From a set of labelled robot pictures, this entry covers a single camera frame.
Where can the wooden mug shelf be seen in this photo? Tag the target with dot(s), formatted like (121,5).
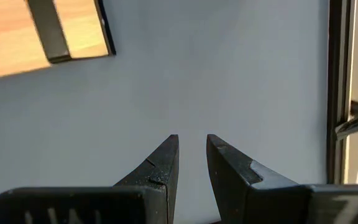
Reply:
(5,37)

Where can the black aluminium table frame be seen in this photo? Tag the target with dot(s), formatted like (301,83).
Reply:
(337,77)

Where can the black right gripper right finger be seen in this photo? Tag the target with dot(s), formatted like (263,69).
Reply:
(259,202)

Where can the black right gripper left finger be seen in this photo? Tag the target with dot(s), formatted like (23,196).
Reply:
(104,205)

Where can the black flat metal bar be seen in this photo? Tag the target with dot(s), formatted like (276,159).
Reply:
(50,31)

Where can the blue-grey table mat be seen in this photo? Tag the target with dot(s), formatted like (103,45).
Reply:
(197,77)

